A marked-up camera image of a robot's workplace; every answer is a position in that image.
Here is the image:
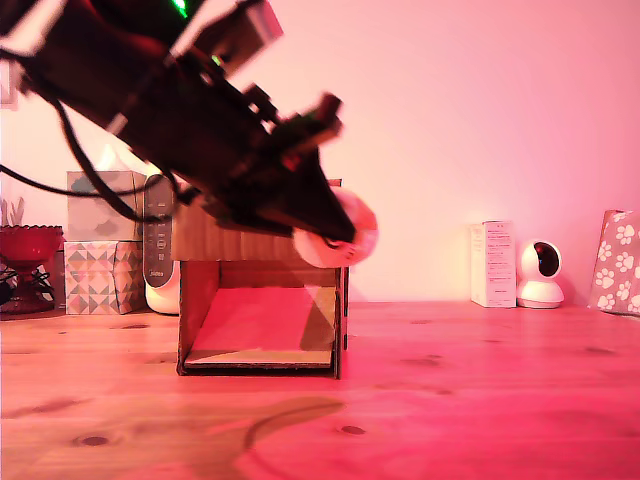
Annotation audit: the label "orange and white footbag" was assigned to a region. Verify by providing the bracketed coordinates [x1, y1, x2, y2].
[292, 187, 380, 269]

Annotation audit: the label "paw print bag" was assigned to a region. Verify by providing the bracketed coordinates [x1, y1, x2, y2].
[587, 209, 640, 316]

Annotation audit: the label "cloud print tissue box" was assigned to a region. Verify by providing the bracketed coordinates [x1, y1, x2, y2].
[65, 169, 148, 242]

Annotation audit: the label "white wall switch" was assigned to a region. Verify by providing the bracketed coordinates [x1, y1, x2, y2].
[0, 62, 20, 109]

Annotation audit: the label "triangle pattern tissue box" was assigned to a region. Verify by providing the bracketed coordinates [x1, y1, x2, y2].
[63, 239, 146, 316]

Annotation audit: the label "white printed carton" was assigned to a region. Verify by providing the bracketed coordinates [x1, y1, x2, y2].
[468, 219, 517, 309]

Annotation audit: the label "white appliance with dark panel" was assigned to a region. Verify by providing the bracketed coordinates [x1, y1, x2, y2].
[143, 167, 182, 316]

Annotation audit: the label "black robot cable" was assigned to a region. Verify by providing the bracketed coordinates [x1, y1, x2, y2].
[49, 97, 179, 224]
[0, 164, 166, 199]

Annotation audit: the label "white tissue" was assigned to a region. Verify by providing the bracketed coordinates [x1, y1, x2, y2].
[93, 144, 134, 172]

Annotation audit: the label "cardboard dice tower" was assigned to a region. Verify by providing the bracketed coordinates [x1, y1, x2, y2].
[171, 178, 351, 380]

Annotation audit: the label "thin black cord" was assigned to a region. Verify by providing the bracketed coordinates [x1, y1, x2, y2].
[0, 267, 55, 304]

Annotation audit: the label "small white round camera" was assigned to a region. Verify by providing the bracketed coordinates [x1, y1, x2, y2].
[515, 240, 565, 309]

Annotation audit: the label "pale grey camera box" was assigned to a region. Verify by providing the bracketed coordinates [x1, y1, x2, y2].
[169, 0, 285, 79]

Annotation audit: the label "dried plant sprigs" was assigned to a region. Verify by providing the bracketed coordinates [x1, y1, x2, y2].
[0, 197, 26, 227]

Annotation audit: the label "red glass footed bowl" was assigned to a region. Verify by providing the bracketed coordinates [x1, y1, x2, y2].
[0, 224, 65, 315]

